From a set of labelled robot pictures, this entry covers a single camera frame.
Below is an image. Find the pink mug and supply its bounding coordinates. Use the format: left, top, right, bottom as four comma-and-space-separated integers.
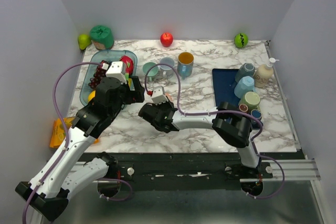
165, 93, 173, 102

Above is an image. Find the grey blue mug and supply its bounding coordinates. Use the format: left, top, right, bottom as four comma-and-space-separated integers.
159, 57, 175, 79

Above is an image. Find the mint green mug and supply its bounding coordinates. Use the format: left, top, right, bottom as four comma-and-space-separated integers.
142, 62, 159, 82

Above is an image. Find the blue butterfly mug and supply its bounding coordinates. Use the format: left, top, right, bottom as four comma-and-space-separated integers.
177, 52, 194, 79

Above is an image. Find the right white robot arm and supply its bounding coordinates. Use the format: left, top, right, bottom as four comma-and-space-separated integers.
139, 101, 261, 178

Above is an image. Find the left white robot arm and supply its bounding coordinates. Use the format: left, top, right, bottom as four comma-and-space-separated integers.
15, 76, 145, 222

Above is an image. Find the brown patterned mug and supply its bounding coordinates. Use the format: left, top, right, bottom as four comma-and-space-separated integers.
238, 104, 249, 113

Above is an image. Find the light blue faceted mug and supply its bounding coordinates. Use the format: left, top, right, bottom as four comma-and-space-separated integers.
234, 76, 255, 99

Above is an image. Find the olive green mug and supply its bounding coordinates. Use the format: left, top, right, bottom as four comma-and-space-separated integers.
238, 91, 260, 111

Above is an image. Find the dark blue mug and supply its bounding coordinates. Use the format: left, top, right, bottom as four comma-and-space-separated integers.
250, 109, 262, 127

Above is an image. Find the dark teal mug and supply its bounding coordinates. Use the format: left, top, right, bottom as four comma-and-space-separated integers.
235, 63, 255, 83

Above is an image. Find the yellow mango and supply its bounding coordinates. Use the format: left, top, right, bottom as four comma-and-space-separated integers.
88, 90, 96, 102

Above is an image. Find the dark purple grapes bunch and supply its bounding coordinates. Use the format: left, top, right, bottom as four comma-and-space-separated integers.
88, 66, 107, 90

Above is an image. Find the red dragon fruit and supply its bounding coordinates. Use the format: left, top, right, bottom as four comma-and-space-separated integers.
120, 55, 134, 75

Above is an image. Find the teal transparent fruit tray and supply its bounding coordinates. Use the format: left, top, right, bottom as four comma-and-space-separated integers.
79, 49, 139, 106

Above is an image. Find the green pear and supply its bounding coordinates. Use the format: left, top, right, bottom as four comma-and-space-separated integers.
78, 34, 91, 50

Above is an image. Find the orange snack bag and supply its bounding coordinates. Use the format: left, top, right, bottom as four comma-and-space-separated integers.
49, 116, 100, 148

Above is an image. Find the dark blue tray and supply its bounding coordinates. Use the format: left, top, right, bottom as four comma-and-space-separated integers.
212, 69, 261, 115

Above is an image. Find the red apple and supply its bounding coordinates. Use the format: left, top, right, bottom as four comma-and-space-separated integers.
160, 33, 174, 47

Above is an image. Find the green striped ball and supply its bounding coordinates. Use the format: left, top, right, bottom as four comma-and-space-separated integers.
234, 33, 248, 48

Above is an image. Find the cream soap pump bottle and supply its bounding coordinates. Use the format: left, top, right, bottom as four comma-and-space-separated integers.
254, 58, 279, 88

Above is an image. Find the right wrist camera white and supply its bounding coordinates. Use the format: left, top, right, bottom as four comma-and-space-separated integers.
148, 86, 168, 105

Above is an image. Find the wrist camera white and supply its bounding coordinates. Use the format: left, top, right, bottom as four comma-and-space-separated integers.
101, 61, 127, 84
148, 86, 168, 105

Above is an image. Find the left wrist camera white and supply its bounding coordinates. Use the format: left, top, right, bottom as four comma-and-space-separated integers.
101, 61, 127, 84

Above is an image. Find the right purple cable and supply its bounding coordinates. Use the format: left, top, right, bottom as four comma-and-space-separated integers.
144, 63, 286, 200

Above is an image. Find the purple cable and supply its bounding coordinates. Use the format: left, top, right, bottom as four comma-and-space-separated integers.
22, 61, 106, 224
144, 63, 286, 200

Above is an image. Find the black table front rail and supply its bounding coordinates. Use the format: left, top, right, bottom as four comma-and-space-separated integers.
76, 152, 274, 192

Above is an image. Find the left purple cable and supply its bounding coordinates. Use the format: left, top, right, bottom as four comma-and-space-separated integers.
22, 61, 106, 224

